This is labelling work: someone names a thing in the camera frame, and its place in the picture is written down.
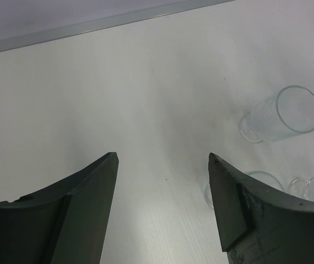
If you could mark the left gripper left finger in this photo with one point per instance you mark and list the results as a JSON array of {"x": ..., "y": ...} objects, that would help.
[{"x": 65, "y": 222}]

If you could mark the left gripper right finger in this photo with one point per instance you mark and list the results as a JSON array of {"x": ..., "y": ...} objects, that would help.
[{"x": 256, "y": 222}]

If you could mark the clear patterned wine glass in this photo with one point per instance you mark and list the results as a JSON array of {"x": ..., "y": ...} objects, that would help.
[{"x": 264, "y": 177}]

